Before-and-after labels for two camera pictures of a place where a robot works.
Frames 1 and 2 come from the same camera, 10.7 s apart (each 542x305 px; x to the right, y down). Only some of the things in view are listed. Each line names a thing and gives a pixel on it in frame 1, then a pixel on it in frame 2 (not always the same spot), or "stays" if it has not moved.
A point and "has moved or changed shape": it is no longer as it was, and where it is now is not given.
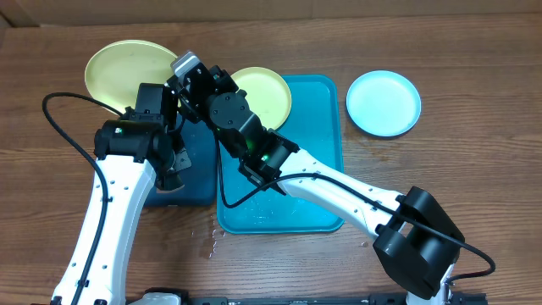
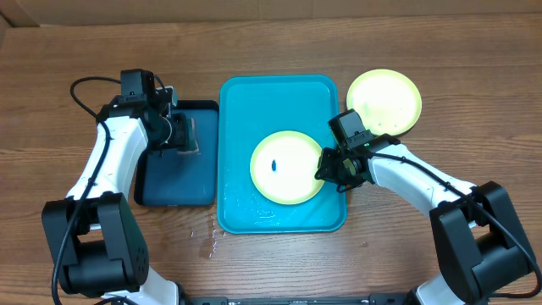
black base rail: [377, 298] stays
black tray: [200, 180] stays
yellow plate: [115, 71] to [386, 101]
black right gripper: [196, 89] to [330, 165]
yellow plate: [268, 97] has moved or changed shape
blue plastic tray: [314, 125] stays
